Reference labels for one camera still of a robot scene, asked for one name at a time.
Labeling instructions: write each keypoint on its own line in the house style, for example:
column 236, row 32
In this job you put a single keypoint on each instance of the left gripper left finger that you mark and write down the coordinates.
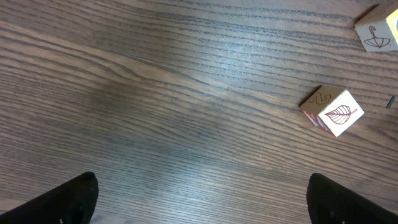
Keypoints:
column 73, row 202

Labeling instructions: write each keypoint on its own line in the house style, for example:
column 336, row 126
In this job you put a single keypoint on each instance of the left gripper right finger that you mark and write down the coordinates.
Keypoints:
column 331, row 203

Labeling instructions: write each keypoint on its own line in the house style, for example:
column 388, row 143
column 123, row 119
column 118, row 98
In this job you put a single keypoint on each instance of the white leaf block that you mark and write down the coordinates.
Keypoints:
column 332, row 109

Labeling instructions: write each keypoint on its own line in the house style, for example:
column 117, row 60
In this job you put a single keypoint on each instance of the small dark speck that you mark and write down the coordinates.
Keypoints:
column 391, row 102

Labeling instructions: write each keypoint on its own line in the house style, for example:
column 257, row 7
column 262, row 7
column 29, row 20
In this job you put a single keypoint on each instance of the lone yellow block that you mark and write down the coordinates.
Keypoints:
column 377, row 30

